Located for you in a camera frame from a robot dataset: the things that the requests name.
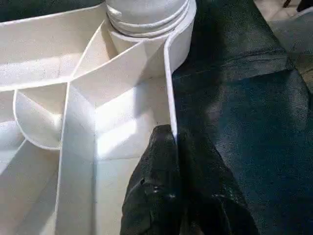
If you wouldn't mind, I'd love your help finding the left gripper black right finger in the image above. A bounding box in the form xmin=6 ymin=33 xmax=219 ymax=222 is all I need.
xmin=175 ymin=133 xmax=260 ymax=235

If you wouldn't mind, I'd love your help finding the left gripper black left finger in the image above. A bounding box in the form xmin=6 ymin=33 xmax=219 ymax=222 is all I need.
xmin=119 ymin=124 xmax=183 ymax=235

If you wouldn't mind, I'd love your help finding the white plastic table top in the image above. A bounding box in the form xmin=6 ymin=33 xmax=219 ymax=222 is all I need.
xmin=0 ymin=0 xmax=198 ymax=235

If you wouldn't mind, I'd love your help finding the white plastic table leg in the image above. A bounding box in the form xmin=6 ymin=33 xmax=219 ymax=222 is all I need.
xmin=104 ymin=0 xmax=191 ymax=38

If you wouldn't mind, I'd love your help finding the black work mat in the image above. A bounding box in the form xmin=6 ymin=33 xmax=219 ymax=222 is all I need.
xmin=0 ymin=0 xmax=313 ymax=235

